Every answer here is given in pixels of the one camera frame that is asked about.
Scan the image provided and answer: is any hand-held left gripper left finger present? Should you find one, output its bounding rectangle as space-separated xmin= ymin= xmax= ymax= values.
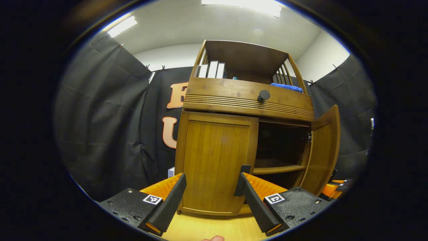
xmin=97 ymin=173 xmax=187 ymax=237

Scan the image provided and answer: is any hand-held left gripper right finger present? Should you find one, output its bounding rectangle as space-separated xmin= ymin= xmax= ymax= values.
xmin=238 ymin=172 xmax=331 ymax=237

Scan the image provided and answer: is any wooden cabinet door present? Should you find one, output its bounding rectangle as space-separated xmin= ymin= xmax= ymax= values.
xmin=175 ymin=110 xmax=259 ymax=216
xmin=299 ymin=105 xmax=341 ymax=196

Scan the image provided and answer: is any wooden double-door shoe cabinet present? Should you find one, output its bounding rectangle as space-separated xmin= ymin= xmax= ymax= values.
xmin=174 ymin=39 xmax=341 ymax=216

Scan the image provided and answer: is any wooden cabinet drawer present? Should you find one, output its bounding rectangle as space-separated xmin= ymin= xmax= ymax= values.
xmin=183 ymin=78 xmax=315 ymax=123

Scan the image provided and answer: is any blue folded towel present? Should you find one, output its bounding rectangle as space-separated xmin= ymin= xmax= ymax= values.
xmin=270 ymin=83 xmax=303 ymax=93

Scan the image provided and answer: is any black backdrop cloth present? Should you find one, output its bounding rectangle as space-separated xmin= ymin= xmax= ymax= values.
xmin=53 ymin=32 xmax=378 ymax=201

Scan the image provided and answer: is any long ceiling strip light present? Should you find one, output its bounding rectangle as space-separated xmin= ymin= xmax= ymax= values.
xmin=107 ymin=16 xmax=138 ymax=38

